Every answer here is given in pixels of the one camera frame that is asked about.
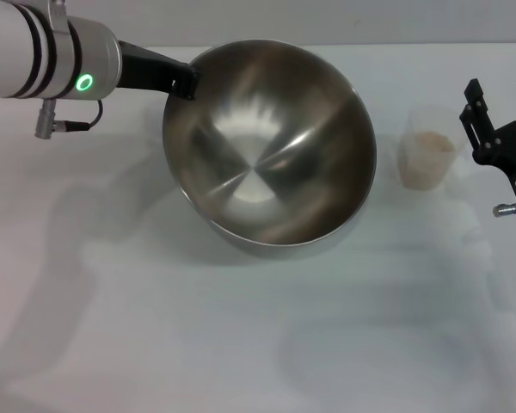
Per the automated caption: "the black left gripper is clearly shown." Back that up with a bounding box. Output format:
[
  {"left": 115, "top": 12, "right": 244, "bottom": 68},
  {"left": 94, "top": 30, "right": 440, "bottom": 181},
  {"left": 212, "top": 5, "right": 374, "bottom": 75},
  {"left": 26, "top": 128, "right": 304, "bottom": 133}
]
[{"left": 116, "top": 40, "right": 200, "bottom": 103}]

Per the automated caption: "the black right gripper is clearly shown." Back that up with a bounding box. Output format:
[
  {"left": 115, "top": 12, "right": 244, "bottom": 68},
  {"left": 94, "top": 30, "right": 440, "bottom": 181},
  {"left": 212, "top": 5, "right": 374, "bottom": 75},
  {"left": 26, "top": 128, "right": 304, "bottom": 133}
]
[{"left": 458, "top": 67, "right": 516, "bottom": 227}]

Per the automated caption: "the clear plastic measuring cup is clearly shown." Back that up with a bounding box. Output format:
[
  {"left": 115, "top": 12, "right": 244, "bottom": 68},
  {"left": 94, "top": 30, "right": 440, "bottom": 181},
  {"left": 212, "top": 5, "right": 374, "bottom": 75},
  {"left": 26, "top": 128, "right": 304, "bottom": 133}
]
[{"left": 396, "top": 106, "right": 475, "bottom": 191}]

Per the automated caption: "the white rice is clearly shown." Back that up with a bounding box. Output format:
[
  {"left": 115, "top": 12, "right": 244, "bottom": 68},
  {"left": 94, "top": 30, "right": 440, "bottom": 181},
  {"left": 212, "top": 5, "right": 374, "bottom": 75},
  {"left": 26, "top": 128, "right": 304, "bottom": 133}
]
[{"left": 399, "top": 130, "right": 456, "bottom": 190}]

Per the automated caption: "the stainless steel mixing bowl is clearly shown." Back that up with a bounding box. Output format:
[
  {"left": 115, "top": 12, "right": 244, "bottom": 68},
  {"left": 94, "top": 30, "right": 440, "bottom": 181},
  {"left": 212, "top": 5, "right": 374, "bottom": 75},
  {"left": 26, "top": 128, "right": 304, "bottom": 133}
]
[{"left": 162, "top": 38, "right": 378, "bottom": 260}]

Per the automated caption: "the right arm connector cable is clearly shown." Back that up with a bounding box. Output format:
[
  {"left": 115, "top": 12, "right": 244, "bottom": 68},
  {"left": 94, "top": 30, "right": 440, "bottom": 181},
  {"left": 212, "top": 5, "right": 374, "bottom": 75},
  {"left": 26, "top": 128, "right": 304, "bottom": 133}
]
[{"left": 491, "top": 200, "right": 516, "bottom": 234}]

